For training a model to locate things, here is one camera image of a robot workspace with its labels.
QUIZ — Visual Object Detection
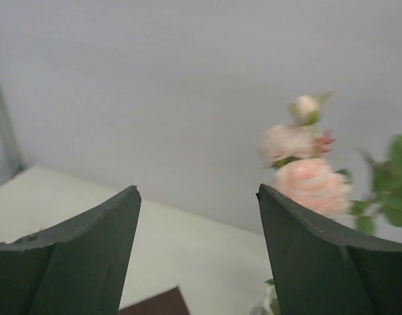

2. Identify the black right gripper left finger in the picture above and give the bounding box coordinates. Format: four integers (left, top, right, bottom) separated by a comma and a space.
0, 186, 141, 315

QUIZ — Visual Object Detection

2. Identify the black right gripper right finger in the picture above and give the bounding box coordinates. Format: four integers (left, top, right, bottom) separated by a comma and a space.
257, 184, 402, 315

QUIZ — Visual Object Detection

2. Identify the red and maroon wrapping paper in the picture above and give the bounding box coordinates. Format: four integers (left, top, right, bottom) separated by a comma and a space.
118, 287, 190, 315

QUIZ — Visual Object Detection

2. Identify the orange pink rose stem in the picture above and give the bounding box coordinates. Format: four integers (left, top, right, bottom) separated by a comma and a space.
349, 134, 402, 235

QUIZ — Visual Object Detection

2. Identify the light pink rose stem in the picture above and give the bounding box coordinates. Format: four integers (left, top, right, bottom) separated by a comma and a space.
259, 92, 351, 219

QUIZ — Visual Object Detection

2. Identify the beige ceramic vase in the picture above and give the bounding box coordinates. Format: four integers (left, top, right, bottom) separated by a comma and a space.
250, 279, 280, 315

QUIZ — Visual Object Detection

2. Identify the left rear frame post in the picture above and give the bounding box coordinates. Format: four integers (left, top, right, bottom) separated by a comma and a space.
0, 87, 24, 177

